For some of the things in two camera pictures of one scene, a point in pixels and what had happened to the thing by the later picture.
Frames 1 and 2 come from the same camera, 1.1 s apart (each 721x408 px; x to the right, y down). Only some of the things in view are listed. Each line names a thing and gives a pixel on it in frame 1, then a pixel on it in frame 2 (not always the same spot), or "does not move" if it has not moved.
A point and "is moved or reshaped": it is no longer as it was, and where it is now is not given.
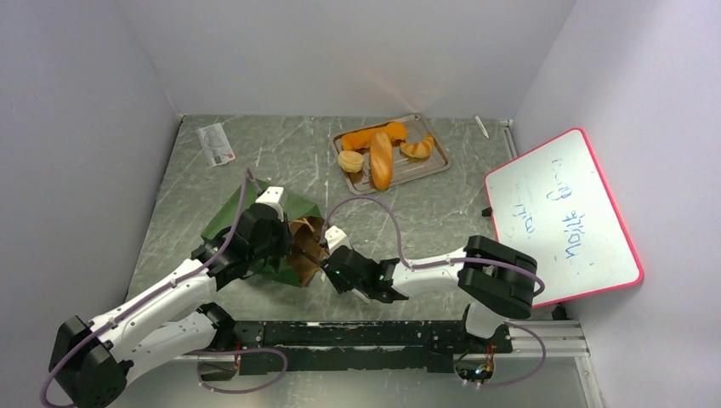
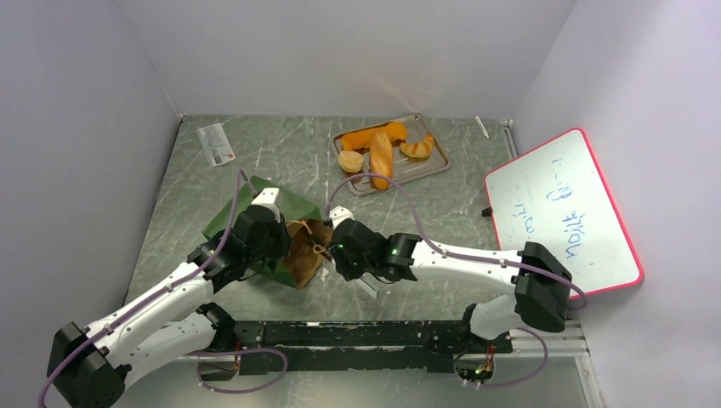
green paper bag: [299, 262] does not move
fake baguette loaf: [381, 160] does not move
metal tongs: [356, 291] is moved or reshaped
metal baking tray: [387, 154] does not move
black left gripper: [286, 239] does not move
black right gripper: [340, 284] to [349, 272]
